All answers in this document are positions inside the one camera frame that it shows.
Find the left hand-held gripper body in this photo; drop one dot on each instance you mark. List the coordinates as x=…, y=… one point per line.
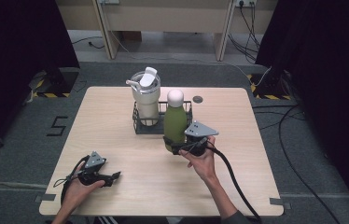
x=90, y=172

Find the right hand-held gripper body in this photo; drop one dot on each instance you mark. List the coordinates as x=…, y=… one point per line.
x=197, y=143

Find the green bottle with white cap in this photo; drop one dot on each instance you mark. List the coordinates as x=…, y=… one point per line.
x=175, y=124

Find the white tumbler with straw lid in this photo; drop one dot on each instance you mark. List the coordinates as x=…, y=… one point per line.
x=146, y=99

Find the person's right hand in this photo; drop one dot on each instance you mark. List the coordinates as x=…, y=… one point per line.
x=203, y=165

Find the person's left hand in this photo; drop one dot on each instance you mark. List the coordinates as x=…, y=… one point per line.
x=74, y=196

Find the person's striped dark pants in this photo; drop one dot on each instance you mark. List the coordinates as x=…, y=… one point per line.
x=105, y=220

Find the round grey table grommet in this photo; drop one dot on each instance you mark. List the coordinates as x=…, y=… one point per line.
x=198, y=99

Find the grey tape patch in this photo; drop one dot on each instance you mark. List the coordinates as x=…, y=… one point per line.
x=46, y=198
x=280, y=202

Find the black stand base hazard tape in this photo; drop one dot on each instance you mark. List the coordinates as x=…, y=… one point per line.
x=56, y=84
x=270, y=88

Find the black curtain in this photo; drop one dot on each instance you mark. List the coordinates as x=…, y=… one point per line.
x=331, y=77
x=14, y=56

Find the white power strip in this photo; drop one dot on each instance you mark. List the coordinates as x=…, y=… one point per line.
x=109, y=1

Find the white wall outlet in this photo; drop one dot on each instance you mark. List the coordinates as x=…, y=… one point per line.
x=245, y=2

